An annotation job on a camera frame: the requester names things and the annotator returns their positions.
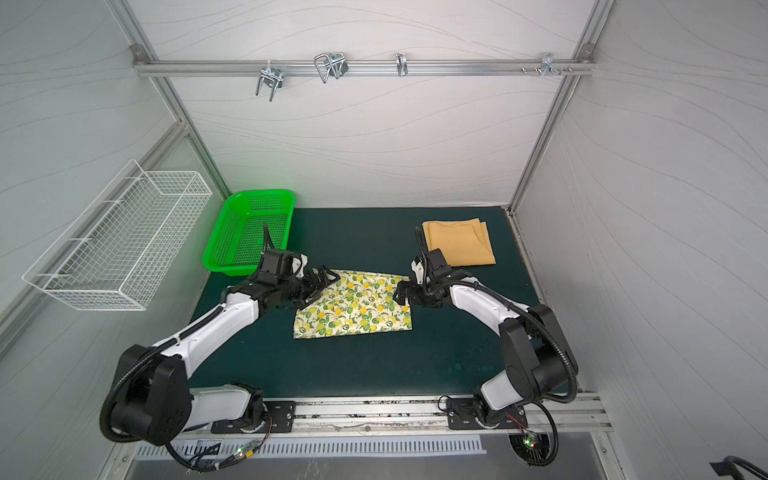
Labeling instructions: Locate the floral patterned skirt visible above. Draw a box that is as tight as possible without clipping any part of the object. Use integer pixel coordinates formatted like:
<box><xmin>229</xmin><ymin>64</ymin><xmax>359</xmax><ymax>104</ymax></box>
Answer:
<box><xmin>293</xmin><ymin>270</ymin><xmax>412</xmax><ymax>339</ymax></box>

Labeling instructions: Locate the yellow skirt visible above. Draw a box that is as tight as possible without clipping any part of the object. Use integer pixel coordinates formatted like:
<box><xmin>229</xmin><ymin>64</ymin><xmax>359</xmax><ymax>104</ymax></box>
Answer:
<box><xmin>422</xmin><ymin>218</ymin><xmax>496</xmax><ymax>267</ymax></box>

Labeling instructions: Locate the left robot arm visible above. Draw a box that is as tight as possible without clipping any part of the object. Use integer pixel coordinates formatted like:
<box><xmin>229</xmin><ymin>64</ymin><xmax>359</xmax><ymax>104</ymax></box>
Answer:
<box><xmin>99</xmin><ymin>266</ymin><xmax>340</xmax><ymax>446</ymax></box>

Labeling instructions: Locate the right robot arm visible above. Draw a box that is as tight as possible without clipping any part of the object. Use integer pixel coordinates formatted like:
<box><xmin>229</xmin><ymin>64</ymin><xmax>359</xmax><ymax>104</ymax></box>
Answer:
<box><xmin>394</xmin><ymin>249</ymin><xmax>578</xmax><ymax>428</ymax></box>

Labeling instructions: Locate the green plastic basket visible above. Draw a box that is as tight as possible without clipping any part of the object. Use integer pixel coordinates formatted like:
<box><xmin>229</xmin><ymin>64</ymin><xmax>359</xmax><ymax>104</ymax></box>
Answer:
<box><xmin>202</xmin><ymin>189</ymin><xmax>296</xmax><ymax>277</ymax></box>

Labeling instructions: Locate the metal u-bolt clamp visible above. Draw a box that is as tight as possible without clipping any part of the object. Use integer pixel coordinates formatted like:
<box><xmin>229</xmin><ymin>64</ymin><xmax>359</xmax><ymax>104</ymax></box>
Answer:
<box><xmin>255</xmin><ymin>61</ymin><xmax>284</xmax><ymax>102</ymax></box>

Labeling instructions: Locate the metal double hook clamp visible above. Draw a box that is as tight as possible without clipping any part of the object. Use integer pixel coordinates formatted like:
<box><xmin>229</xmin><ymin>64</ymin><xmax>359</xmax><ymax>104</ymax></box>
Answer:
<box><xmin>313</xmin><ymin>52</ymin><xmax>349</xmax><ymax>84</ymax></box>

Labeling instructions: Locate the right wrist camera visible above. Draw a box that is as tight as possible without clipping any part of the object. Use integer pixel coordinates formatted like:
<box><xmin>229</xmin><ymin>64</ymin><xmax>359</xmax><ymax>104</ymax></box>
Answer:
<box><xmin>410</xmin><ymin>259</ymin><xmax>424</xmax><ymax>285</ymax></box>

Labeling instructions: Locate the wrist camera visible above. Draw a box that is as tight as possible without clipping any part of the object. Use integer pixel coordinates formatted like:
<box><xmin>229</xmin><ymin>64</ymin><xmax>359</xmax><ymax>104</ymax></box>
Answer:
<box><xmin>410</xmin><ymin>259</ymin><xmax>424</xmax><ymax>285</ymax></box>
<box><xmin>288</xmin><ymin>252</ymin><xmax>308</xmax><ymax>278</ymax></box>

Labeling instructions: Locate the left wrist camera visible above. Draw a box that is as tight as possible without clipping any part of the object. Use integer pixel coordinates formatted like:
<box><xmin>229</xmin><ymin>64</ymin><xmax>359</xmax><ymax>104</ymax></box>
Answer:
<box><xmin>288</xmin><ymin>252</ymin><xmax>308</xmax><ymax>278</ymax></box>

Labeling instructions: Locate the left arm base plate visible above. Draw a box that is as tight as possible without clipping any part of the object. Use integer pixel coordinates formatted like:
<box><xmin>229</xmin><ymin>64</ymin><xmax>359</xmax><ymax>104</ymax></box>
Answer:
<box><xmin>210</xmin><ymin>401</ymin><xmax>296</xmax><ymax>434</ymax></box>

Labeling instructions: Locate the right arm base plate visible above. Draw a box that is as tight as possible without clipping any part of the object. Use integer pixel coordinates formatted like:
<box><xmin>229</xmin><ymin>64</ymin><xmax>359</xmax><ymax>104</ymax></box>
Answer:
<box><xmin>437</xmin><ymin>395</ymin><xmax>528</xmax><ymax>432</ymax></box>

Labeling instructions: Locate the white wire basket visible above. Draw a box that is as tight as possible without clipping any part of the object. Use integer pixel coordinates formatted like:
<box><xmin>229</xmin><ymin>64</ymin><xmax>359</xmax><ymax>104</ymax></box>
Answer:
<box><xmin>22</xmin><ymin>160</ymin><xmax>212</xmax><ymax>311</ymax></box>

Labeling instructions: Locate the left arm base cable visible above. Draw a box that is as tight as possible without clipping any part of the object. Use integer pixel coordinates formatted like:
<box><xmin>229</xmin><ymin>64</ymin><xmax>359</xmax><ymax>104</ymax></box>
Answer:
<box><xmin>163</xmin><ymin>419</ymin><xmax>274</xmax><ymax>474</ymax></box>

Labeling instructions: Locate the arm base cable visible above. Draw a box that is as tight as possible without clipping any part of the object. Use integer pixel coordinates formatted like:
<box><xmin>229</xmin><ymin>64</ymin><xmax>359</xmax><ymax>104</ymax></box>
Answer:
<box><xmin>163</xmin><ymin>419</ymin><xmax>274</xmax><ymax>474</ymax></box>
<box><xmin>506</xmin><ymin>400</ymin><xmax>560</xmax><ymax>469</ymax></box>

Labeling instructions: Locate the white slotted cable duct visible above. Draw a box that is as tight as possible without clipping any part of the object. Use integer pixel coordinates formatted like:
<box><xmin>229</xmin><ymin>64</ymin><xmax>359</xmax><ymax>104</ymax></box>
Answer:
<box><xmin>134</xmin><ymin>434</ymin><xmax>487</xmax><ymax>461</ymax></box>

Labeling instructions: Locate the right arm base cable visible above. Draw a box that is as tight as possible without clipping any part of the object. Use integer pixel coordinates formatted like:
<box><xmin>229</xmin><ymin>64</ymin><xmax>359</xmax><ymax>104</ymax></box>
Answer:
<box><xmin>506</xmin><ymin>400</ymin><xmax>560</xmax><ymax>469</ymax></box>

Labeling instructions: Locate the small metal ring hook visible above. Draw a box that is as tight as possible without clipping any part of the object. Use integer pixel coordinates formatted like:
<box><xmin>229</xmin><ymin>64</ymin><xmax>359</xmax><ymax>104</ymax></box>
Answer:
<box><xmin>395</xmin><ymin>52</ymin><xmax>408</xmax><ymax>78</ymax></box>

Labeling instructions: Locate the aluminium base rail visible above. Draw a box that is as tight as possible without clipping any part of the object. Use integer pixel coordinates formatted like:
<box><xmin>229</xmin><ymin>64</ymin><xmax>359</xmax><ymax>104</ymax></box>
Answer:
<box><xmin>172</xmin><ymin>393</ymin><xmax>613</xmax><ymax>441</ymax></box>

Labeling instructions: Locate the metal bracket with bolts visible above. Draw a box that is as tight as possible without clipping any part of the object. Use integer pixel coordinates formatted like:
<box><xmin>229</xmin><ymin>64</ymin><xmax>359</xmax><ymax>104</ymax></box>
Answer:
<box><xmin>520</xmin><ymin>53</ymin><xmax>573</xmax><ymax>77</ymax></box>

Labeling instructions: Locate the aluminium crossbar rail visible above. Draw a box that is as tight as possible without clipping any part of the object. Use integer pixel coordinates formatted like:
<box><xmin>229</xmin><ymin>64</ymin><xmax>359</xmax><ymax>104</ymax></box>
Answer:
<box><xmin>134</xmin><ymin>57</ymin><xmax>597</xmax><ymax>78</ymax></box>

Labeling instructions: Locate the black cable bottom corner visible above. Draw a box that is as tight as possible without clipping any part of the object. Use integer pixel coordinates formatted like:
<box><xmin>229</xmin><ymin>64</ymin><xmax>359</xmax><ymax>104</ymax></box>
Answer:
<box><xmin>709</xmin><ymin>455</ymin><xmax>768</xmax><ymax>480</ymax></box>

